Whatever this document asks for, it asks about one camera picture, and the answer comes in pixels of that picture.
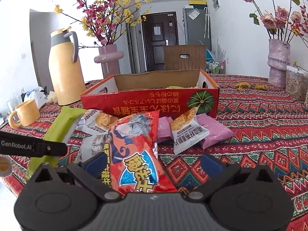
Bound red cardboard box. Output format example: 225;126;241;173
80;69;220;119

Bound yellow thermos jug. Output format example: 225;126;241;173
49;26;86;106

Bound red cartoon snack bag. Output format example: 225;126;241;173
106;110;180;196

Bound clear storage jar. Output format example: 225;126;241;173
285;65;308;101

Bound textured pink vase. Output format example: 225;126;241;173
268;38;290;88

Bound dark brown door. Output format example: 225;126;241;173
142;13;179;72

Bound small white object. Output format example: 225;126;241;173
47;91;58;104

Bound hanging white umbrellas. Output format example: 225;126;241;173
203;7;210;39

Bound yellow ceramic mug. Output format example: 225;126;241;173
8;99;41;128

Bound dried pink roses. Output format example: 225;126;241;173
236;0;308;41

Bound wooden chair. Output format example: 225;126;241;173
163;44;207;71

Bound fallen yellow blossoms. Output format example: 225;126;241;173
235;82;267;91

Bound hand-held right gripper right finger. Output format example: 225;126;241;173
187;153;275;203

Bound pink snack packet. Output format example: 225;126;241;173
156;116;174;144
195;114;237;149

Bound rack with bottles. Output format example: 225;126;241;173
207;60;227;75

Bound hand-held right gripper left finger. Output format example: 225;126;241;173
27;151;123;202

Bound white dried grass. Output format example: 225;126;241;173
206;38;227;62

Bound white plastic bags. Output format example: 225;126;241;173
23;87;49;107

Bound pink and yellow blossom branches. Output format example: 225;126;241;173
53;0;156;47

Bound grey refrigerator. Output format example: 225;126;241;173
182;6;212;51

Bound smooth pink vase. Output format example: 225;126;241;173
94;44;124;79

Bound clear container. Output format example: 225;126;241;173
6;94;23;116

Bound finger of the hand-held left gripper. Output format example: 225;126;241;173
36;141;68;157

